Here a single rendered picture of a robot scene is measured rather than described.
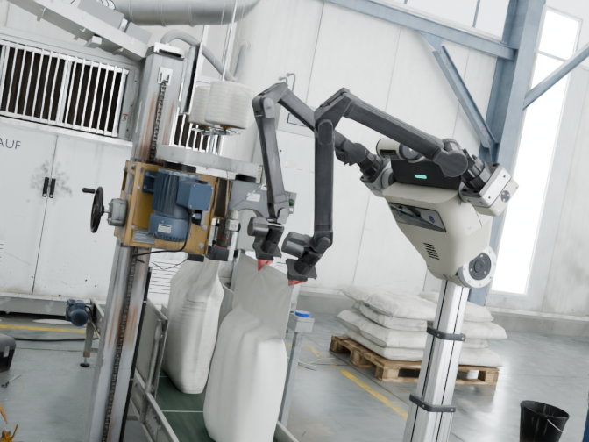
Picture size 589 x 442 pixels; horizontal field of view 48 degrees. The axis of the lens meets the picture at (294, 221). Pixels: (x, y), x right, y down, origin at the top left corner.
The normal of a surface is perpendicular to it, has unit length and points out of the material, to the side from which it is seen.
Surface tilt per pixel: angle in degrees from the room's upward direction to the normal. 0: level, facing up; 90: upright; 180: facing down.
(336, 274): 90
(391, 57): 90
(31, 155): 90
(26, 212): 90
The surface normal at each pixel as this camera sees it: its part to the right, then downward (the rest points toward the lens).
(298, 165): 0.41, 0.12
